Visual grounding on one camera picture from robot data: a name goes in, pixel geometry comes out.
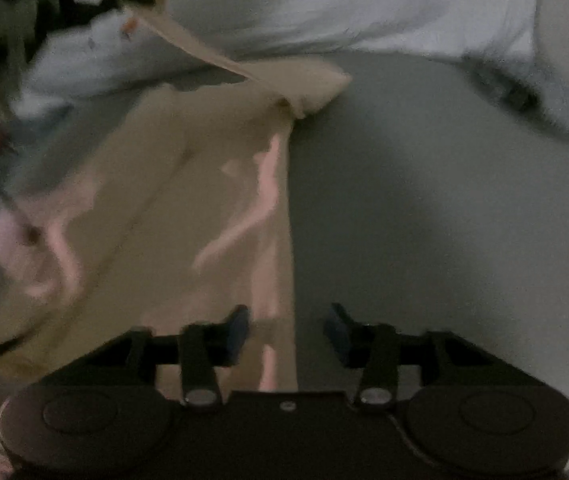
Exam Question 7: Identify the grey checked garment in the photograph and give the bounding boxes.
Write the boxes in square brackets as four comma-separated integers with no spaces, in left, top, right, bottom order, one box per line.
[465,57,569,148]

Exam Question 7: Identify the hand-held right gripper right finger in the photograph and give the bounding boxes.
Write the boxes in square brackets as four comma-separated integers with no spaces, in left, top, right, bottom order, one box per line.
[323,303,488,407]

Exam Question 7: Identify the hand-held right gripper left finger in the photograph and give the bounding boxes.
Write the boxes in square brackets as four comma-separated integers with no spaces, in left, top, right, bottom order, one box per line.
[82,304,251,407]

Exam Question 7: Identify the cream yellow shirt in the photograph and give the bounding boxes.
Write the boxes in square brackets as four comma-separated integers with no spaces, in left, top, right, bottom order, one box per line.
[0,0,354,396]

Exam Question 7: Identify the pale blue carrot-print sheet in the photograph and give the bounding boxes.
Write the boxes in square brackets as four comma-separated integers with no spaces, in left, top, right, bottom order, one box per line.
[12,0,545,111]

